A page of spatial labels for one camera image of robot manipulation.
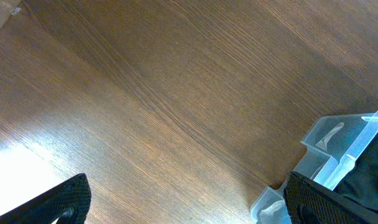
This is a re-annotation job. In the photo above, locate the black left gripper triangular right finger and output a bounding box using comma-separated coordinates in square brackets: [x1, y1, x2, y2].
[283, 172, 378, 224]

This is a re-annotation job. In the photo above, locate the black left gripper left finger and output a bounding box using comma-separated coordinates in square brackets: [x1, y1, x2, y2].
[0, 173, 92, 224]

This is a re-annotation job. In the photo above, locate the black garment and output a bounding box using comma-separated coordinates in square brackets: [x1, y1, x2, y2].
[334, 133, 378, 214]

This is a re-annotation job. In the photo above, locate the clear plastic storage bin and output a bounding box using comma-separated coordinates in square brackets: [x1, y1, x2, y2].
[250, 111, 378, 224]

